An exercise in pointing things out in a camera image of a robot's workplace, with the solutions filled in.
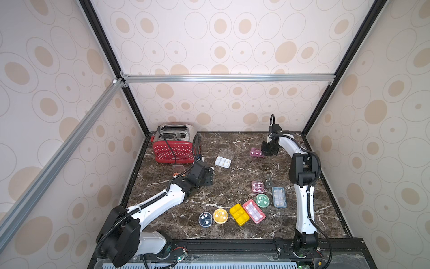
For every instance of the left aluminium frame rail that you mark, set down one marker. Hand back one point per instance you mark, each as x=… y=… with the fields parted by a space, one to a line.
x=26 y=203

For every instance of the rear aluminium frame rail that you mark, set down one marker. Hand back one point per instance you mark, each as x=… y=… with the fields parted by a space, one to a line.
x=164 y=79

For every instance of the dark blue round pillbox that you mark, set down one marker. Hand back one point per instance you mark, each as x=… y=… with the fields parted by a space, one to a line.
x=205 y=220

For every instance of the light blue rectangular pillbox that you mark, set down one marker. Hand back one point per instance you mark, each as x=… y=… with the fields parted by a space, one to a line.
x=279 y=197

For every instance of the magenta pillbox clear lid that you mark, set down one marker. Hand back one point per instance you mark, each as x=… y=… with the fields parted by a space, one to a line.
x=257 y=187

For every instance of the orange square pillbox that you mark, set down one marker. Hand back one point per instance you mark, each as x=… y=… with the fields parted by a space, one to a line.
x=177 y=170

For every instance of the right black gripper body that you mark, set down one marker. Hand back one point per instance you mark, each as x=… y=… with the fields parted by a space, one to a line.
x=266 y=148

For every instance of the white pillbox rear clear lid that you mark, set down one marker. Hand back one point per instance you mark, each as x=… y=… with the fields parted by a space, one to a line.
x=224 y=158

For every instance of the yellow round pillbox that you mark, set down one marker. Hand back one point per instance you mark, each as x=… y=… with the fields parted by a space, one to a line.
x=220 y=216

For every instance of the small clear grey pillbox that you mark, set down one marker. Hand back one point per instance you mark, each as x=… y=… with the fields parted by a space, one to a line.
x=268 y=181

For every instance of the red and silver toaster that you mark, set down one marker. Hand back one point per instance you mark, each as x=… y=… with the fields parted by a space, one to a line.
x=176 y=143

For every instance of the red rectangular pillbox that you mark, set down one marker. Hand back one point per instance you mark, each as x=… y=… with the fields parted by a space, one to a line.
x=253 y=210

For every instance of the aluminium frame rail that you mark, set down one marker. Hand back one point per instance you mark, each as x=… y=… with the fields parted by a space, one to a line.
x=26 y=203
x=164 y=79

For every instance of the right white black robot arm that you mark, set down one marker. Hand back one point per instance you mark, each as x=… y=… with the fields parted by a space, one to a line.
x=304 y=171

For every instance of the yellow lidded rectangular pillbox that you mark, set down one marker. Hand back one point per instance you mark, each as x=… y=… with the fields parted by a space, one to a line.
x=239 y=214

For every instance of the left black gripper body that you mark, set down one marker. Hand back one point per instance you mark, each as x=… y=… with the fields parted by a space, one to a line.
x=208 y=180

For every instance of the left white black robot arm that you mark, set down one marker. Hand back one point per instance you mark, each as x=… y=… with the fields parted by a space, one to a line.
x=122 y=236

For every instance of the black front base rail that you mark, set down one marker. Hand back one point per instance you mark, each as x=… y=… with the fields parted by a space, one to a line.
x=343 y=253

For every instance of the green round pillbox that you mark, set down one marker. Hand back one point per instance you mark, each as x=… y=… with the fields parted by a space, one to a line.
x=262 y=200

